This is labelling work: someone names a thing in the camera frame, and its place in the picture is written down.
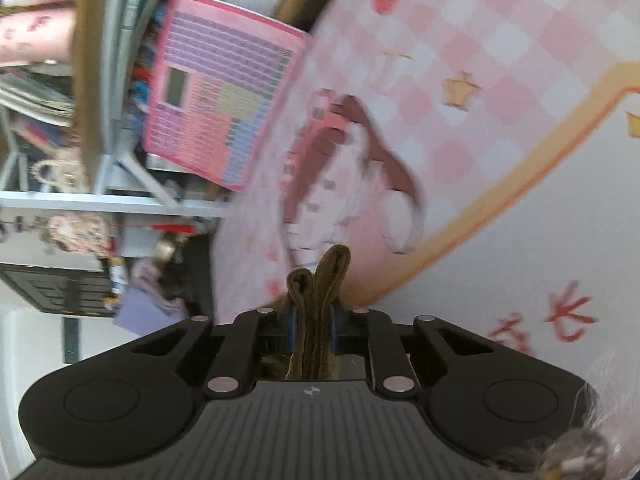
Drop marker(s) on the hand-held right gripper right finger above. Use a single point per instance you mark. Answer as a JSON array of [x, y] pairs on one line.
[[334, 332]]

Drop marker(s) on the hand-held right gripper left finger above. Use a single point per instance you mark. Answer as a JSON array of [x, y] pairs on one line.
[[292, 332]]

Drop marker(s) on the decorative cartoon plaque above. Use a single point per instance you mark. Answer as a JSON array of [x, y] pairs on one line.
[[80, 232]]

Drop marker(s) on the pink checkered desk mat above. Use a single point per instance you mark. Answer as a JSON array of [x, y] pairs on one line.
[[475, 135]]

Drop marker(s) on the pink toy learning pad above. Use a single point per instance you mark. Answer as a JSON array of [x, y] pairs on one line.
[[220, 90]]

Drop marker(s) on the silver metal clasp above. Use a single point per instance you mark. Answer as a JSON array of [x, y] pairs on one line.
[[575, 455]]

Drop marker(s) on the pink cup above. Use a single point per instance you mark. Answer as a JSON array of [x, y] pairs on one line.
[[35, 35]]

